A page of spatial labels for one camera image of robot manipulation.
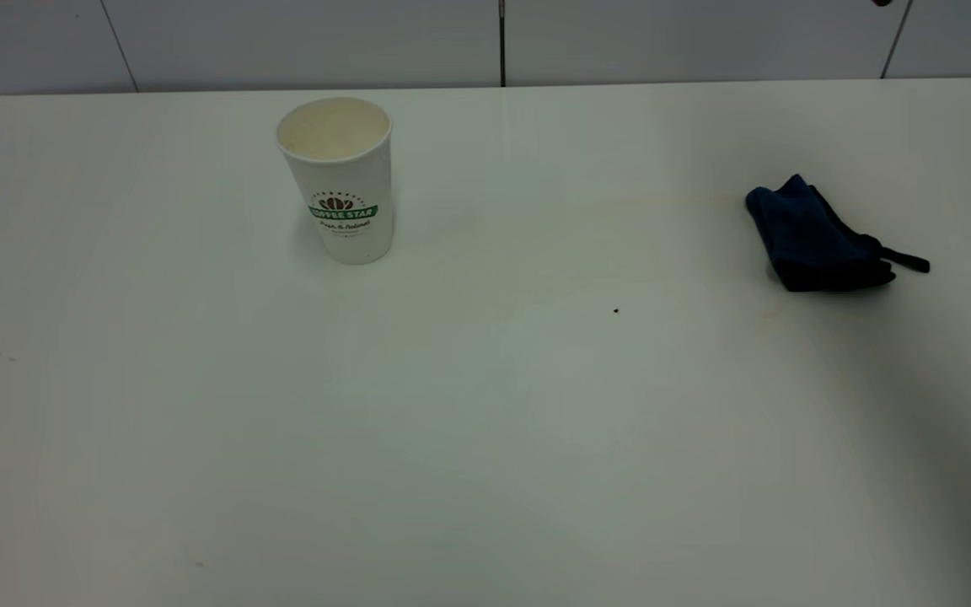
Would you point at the white paper cup green logo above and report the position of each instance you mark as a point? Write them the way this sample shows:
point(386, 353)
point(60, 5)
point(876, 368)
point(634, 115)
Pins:
point(342, 185)

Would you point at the blue cloth with black trim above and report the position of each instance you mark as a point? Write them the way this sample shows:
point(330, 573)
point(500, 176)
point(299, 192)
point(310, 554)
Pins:
point(810, 236)

